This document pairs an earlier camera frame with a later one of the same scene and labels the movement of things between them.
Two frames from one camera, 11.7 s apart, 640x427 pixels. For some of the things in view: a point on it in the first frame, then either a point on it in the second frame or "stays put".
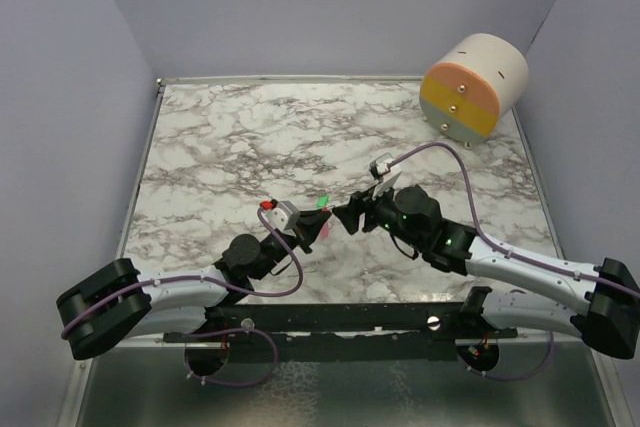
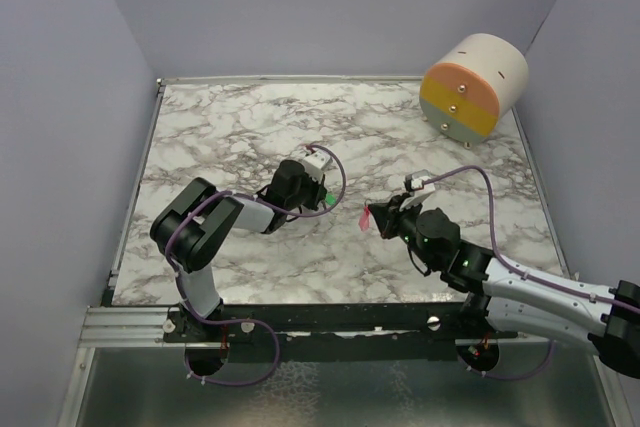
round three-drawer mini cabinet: x=478 y=83 stays put
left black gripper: x=309 y=227 → x=319 y=191
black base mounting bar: x=342 y=332 stays put
